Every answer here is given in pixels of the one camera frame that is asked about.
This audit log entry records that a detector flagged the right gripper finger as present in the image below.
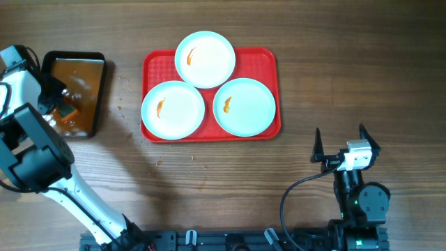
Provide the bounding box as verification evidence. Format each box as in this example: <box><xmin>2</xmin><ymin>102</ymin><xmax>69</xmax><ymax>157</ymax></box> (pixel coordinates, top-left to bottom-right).
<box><xmin>359</xmin><ymin>123</ymin><xmax>381</xmax><ymax>153</ymax></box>
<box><xmin>312</xmin><ymin>128</ymin><xmax>325</xmax><ymax>157</ymax></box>

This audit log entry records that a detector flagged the orange green sponge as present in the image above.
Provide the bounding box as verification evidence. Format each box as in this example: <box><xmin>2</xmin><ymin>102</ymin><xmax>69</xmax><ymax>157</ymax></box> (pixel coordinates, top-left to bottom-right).
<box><xmin>57</xmin><ymin>103</ymin><xmax>79</xmax><ymax>123</ymax></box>

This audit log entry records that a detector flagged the light blue plate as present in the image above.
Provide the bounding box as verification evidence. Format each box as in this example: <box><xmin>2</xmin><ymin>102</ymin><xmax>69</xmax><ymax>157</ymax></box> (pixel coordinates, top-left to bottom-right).
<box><xmin>213</xmin><ymin>78</ymin><xmax>276</xmax><ymax>137</ymax></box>
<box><xmin>141</xmin><ymin>80</ymin><xmax>205</xmax><ymax>140</ymax></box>
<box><xmin>174</xmin><ymin>31</ymin><xmax>236</xmax><ymax>89</ymax></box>

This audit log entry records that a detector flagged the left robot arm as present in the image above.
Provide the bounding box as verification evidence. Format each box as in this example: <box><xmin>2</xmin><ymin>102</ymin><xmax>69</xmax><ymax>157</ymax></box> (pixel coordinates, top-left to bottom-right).
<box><xmin>1</xmin><ymin>45</ymin><xmax>151</xmax><ymax>250</ymax></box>

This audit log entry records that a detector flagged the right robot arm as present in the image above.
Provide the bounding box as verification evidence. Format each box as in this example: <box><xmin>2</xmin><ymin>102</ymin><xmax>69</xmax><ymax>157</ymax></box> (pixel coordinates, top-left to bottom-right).
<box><xmin>311</xmin><ymin>125</ymin><xmax>391</xmax><ymax>251</ymax></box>

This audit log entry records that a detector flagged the black water tray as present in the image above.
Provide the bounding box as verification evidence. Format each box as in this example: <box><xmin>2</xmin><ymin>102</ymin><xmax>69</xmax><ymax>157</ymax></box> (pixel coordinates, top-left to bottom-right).
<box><xmin>42</xmin><ymin>51</ymin><xmax>107</xmax><ymax>138</ymax></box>

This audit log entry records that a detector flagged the red plastic tray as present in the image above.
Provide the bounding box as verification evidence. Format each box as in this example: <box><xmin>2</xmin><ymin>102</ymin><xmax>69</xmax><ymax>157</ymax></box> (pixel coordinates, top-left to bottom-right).
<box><xmin>141</xmin><ymin>47</ymin><xmax>282</xmax><ymax>143</ymax></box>

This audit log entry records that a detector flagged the right black cable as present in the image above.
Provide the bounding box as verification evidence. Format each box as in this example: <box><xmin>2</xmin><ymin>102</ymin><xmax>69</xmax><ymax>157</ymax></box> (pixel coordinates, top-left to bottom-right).
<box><xmin>279</xmin><ymin>162</ymin><xmax>344</xmax><ymax>251</ymax></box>

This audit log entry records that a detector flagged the black cable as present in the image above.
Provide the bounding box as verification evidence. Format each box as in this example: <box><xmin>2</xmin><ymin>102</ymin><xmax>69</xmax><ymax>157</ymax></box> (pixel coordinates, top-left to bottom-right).
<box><xmin>279</xmin><ymin>162</ymin><xmax>344</xmax><ymax>251</ymax></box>
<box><xmin>0</xmin><ymin>83</ymin><xmax>119</xmax><ymax>248</ymax></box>

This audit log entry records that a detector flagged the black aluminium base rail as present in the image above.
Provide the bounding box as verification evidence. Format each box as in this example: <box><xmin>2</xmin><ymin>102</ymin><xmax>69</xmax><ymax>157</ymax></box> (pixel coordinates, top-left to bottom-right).
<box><xmin>79</xmin><ymin>228</ymin><xmax>390</xmax><ymax>251</ymax></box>

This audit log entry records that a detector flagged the left black cable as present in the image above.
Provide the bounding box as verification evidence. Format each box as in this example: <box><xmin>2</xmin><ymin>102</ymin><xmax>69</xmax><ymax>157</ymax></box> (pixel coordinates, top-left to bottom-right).
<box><xmin>0</xmin><ymin>83</ymin><xmax>119</xmax><ymax>248</ymax></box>

